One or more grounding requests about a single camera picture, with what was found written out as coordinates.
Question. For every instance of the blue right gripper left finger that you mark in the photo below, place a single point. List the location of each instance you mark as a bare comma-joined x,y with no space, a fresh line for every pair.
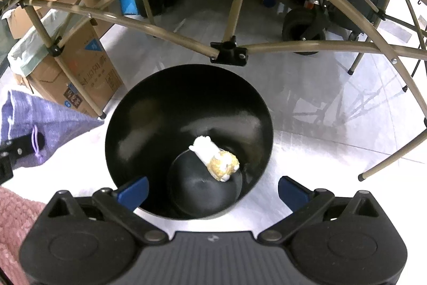
132,194

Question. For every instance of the cardboard box with blue label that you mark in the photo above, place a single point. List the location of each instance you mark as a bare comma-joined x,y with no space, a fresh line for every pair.
60,56

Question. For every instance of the black round trash bin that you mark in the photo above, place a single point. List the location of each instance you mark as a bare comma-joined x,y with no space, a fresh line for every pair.
151,131

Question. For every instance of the pink knitted rug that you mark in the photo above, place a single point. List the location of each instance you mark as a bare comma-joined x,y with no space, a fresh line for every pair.
17,217

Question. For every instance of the white yellow paper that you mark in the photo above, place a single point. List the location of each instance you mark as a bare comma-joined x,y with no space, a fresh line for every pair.
221,164

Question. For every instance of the black wheeled cart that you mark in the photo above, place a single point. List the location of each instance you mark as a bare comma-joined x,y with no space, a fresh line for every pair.
310,22

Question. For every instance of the tan folding camping table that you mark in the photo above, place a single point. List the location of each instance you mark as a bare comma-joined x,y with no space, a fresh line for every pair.
233,4

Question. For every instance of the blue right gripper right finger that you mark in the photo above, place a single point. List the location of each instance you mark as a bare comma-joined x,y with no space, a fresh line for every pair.
293,194

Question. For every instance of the purple drawstring cloth bag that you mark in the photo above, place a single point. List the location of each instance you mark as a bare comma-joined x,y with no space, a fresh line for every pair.
44,126

